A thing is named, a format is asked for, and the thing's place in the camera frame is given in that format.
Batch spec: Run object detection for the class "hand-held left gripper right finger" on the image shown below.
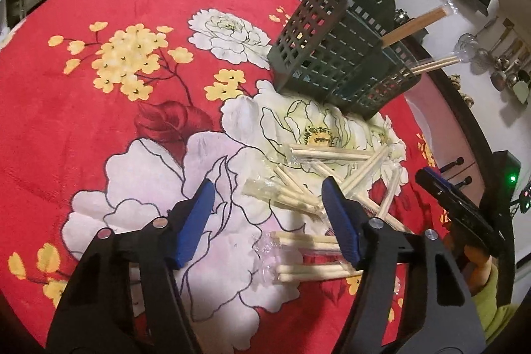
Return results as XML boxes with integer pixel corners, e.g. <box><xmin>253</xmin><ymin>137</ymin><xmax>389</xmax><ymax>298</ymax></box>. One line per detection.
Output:
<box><xmin>322</xmin><ymin>176</ymin><xmax>487</xmax><ymax>354</ymax></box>

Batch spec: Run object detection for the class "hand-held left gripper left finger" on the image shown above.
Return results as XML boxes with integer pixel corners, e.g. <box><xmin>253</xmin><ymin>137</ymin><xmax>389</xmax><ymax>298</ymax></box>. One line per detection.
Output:
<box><xmin>45</xmin><ymin>178</ymin><xmax>216</xmax><ymax>354</ymax></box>

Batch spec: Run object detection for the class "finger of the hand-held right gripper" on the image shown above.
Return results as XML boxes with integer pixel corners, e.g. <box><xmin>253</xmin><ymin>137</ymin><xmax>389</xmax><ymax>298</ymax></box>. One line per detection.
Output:
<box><xmin>416</xmin><ymin>167</ymin><xmax>505</xmax><ymax>256</ymax></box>

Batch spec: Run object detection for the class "pile of chopsticks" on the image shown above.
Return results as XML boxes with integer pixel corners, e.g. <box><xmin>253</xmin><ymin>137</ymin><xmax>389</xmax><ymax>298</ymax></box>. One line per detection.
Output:
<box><xmin>244</xmin><ymin>117</ymin><xmax>416</xmax><ymax>289</ymax></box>

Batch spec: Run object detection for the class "dark green utensil holder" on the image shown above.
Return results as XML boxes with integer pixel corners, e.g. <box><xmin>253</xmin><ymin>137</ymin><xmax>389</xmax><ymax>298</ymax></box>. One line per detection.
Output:
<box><xmin>267</xmin><ymin>0</ymin><xmax>424</xmax><ymax>121</ymax></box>

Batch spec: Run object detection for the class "row of hanging kitchen utensils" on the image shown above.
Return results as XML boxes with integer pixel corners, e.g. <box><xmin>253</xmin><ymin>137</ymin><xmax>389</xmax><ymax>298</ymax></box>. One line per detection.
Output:
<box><xmin>456</xmin><ymin>16</ymin><xmax>531</xmax><ymax>106</ymax></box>

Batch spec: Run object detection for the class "person's right hand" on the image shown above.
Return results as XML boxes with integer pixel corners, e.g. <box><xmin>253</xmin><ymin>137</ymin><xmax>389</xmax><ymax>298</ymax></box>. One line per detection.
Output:
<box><xmin>464</xmin><ymin>245</ymin><xmax>499</xmax><ymax>289</ymax></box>

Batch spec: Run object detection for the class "pile of ginger roots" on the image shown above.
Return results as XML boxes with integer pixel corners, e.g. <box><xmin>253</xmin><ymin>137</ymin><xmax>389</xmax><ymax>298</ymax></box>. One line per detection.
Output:
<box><xmin>449</xmin><ymin>74</ymin><xmax>476</xmax><ymax>108</ymax></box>

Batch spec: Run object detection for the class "red floral blanket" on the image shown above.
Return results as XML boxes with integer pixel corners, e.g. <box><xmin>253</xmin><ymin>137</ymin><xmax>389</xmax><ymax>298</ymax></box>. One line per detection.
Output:
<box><xmin>0</xmin><ymin>0</ymin><xmax>491</xmax><ymax>351</ymax></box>

